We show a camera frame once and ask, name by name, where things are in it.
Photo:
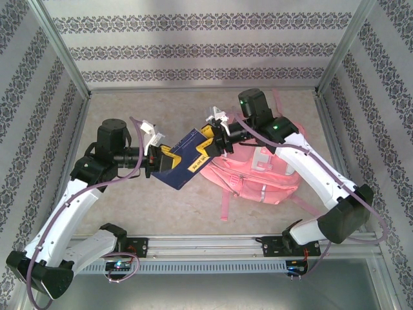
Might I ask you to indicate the navy book with line border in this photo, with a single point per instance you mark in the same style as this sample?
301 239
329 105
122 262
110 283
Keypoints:
184 171

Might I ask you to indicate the pink backpack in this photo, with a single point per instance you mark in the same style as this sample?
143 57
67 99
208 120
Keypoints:
258 181

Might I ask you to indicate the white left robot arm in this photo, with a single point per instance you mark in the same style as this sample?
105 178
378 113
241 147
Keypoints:
64 213

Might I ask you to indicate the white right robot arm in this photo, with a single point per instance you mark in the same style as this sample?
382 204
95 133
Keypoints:
306 168

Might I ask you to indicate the aluminium side rail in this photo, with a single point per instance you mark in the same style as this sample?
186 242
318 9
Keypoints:
79 122
328 129

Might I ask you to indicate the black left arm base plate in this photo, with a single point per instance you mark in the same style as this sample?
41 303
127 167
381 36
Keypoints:
138 247

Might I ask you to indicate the aluminium mounting rail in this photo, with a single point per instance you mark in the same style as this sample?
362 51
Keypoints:
206 247

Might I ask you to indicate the aluminium frame post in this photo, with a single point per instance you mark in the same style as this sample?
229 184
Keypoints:
61 48
344 48

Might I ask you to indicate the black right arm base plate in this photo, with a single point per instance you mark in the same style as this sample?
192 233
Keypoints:
271 248

